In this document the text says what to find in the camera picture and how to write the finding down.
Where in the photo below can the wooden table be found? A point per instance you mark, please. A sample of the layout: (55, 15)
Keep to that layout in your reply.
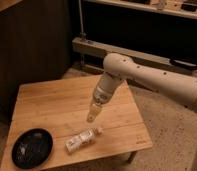
(61, 107)

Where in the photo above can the black ceramic bowl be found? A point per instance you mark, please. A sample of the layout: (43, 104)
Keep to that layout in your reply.
(32, 148)

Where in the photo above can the upper wooden shelf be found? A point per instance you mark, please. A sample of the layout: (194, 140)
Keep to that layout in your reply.
(147, 8)

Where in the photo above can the clear plastic bottle white label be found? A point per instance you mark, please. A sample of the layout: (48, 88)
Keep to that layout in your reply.
(84, 138)

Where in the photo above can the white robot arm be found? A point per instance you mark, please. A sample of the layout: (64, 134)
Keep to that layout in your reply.
(117, 68)

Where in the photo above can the black handle object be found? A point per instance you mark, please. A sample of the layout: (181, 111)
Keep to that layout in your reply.
(182, 64)

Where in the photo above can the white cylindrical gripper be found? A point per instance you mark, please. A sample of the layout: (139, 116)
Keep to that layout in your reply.
(103, 93)

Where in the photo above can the metal vertical pole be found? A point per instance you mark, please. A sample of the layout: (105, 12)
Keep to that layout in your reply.
(82, 31)

